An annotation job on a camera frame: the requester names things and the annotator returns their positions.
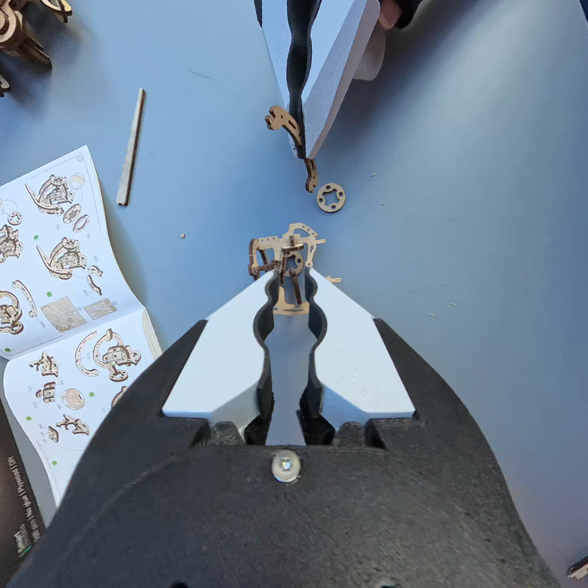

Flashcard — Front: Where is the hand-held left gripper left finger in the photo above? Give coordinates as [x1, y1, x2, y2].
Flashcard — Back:
[162, 270, 276, 445]

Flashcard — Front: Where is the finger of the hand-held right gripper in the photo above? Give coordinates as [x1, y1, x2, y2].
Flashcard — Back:
[254, 0, 306, 159]
[294, 0, 386, 160]

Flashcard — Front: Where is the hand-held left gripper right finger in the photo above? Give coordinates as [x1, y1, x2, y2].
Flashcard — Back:
[301, 268, 416, 445]

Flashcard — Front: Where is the curved wooden model part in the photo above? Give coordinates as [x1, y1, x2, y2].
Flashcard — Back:
[265, 106, 319, 193]

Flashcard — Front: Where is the round wooden ring part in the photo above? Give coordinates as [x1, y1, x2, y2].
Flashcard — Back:
[316, 182, 346, 213]

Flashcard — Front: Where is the small wooden model assembly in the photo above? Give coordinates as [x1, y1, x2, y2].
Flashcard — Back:
[248, 223, 328, 317]

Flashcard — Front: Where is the finished round wooden model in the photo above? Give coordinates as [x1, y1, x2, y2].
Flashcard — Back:
[0, 0, 73, 97]

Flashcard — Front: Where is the white instruction booklet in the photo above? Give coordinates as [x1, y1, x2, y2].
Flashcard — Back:
[0, 145, 162, 506]

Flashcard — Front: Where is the thin wooden stick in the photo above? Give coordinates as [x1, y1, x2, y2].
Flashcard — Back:
[116, 88, 147, 206]

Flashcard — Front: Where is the dark cardboard kit box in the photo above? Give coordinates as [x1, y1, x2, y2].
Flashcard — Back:
[0, 400, 47, 570]

